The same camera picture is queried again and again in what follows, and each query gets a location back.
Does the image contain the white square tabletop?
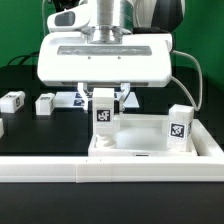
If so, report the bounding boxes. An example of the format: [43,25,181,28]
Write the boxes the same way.
[88,114,197,157]

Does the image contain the white marker sheet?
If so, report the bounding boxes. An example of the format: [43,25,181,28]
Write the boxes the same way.
[55,92,139,108]

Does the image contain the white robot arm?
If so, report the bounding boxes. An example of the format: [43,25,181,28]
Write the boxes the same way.
[37,0,185,107]

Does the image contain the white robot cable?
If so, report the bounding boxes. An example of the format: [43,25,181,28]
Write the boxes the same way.
[170,49,204,112]

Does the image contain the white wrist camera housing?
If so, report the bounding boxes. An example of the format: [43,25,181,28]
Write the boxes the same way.
[47,5,90,32]

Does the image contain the black cables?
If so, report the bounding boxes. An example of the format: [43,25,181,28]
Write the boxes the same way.
[7,49,42,66]

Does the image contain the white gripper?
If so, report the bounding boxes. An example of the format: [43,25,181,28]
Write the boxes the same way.
[37,32,173,112]

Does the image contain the white U-shaped obstacle fence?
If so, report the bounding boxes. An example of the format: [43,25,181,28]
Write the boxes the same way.
[0,120,224,183]

